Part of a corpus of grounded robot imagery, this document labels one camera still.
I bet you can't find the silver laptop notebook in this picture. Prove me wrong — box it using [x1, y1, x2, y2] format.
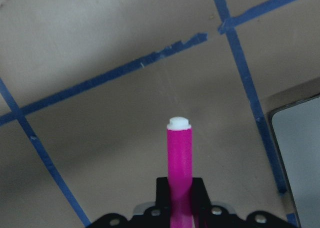
[269, 95, 320, 227]

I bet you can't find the pink marker pen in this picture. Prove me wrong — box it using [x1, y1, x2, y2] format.
[167, 117, 193, 227]

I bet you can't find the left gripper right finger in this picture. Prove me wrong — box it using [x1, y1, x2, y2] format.
[191, 177, 212, 213]

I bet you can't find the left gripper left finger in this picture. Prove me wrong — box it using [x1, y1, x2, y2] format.
[155, 177, 172, 213]

